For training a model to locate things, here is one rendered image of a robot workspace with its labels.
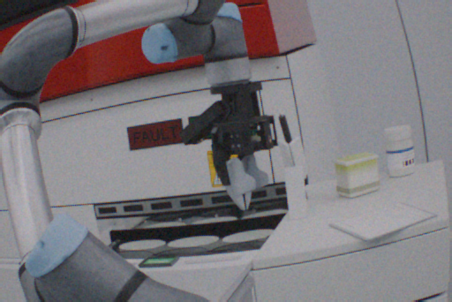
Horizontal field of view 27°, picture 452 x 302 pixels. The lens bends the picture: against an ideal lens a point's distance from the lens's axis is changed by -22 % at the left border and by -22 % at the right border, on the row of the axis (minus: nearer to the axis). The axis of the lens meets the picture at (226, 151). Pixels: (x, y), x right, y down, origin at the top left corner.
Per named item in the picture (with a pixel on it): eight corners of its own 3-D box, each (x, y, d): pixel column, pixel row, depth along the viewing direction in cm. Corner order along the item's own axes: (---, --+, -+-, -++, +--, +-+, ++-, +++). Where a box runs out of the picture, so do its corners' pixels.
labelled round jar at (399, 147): (388, 173, 210) (383, 127, 209) (415, 168, 209) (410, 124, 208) (387, 179, 203) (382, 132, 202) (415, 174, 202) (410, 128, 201)
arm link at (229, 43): (183, 10, 190) (219, 4, 196) (191, 64, 192) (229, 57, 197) (211, 4, 184) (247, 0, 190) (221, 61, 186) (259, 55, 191)
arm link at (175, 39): (157, 3, 178) (206, -4, 185) (132, 46, 185) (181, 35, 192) (178, 30, 175) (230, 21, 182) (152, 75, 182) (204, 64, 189)
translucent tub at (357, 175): (335, 195, 199) (332, 159, 198) (368, 186, 201) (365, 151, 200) (349, 200, 192) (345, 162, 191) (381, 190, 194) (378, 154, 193)
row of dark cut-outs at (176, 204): (97, 215, 230) (94, 205, 229) (303, 193, 220) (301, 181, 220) (96, 216, 229) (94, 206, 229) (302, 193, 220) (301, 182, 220)
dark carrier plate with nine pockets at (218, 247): (122, 242, 224) (121, 239, 224) (287, 226, 217) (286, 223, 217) (80, 275, 191) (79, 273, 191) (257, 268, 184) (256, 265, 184)
